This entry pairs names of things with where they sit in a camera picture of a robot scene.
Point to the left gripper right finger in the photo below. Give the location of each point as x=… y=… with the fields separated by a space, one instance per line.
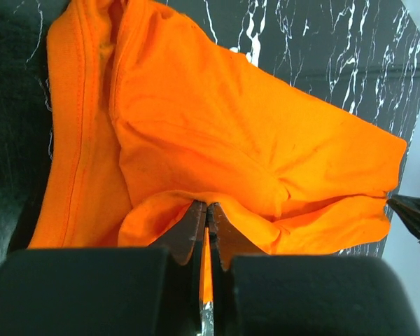
x=259 y=294

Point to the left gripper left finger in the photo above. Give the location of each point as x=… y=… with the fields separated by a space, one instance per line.
x=153 y=290

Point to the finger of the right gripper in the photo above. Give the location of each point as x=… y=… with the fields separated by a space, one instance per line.
x=408 y=210

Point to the orange t shirt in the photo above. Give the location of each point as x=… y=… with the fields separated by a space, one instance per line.
x=149 y=115

